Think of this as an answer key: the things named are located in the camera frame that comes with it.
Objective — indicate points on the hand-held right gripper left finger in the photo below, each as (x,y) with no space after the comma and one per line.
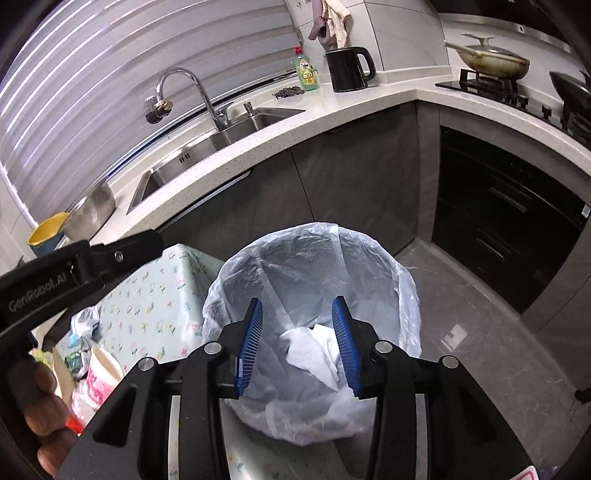
(249,344)

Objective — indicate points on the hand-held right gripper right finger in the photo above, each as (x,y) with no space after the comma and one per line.
(346,350)

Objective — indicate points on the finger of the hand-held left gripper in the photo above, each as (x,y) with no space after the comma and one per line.
(124,254)

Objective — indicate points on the green yellow plastic bag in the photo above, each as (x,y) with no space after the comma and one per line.
(41,359)

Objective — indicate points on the bin with clear plastic liner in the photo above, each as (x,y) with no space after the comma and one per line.
(300,267)

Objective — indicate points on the cream orange printed packet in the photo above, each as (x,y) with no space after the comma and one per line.
(62,378)

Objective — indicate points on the red plastic packaging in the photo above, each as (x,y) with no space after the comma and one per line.
(76,424)

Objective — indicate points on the person's left hand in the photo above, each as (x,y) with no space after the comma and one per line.
(44,406)

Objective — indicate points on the crumpled white paper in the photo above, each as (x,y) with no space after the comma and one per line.
(309,355)

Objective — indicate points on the blue plastic basin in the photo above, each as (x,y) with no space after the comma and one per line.
(51,248)

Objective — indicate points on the floral tablecloth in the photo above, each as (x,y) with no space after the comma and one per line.
(152,300)

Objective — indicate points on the metal colander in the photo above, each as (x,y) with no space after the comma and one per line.
(90,212)

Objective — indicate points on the clear blue printed plastic bag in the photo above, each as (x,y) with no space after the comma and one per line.
(85,323)

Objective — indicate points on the yellow plastic bowl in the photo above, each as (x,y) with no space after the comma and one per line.
(46,228)

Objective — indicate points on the green snack wrapper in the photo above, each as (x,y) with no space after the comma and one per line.
(76,362)

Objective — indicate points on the stainless steel sink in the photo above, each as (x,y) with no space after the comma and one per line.
(161,177)

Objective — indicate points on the pink paper cup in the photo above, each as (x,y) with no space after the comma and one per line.
(101,374)

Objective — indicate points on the crumpled clear plastic wrap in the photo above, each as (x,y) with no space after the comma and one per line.
(83,399)

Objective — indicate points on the grey base cabinet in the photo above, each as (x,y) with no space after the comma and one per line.
(323,175)

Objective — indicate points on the chrome kitchen faucet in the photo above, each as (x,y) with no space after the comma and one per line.
(203,92)

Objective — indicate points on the white window blind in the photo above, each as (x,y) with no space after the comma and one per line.
(92,69)

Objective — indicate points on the black built-in oven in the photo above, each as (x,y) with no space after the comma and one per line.
(498,207)

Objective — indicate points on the dark scouring wad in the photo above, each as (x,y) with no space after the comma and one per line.
(288,91)

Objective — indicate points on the green dish soap bottle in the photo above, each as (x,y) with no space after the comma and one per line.
(305,71)

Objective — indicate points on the black electric kettle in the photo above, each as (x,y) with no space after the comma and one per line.
(346,69)

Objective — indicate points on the black gas stove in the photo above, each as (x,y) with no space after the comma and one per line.
(461,85)

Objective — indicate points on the beige hanging cloth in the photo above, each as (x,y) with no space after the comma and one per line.
(337,18)

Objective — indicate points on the wok with glass lid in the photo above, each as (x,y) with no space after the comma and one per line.
(503,67)

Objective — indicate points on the glass pan lid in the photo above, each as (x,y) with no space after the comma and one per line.
(485,48)

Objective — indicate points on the black wok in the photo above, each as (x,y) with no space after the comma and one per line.
(570,87)

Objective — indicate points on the black range hood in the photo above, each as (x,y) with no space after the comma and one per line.
(485,7)

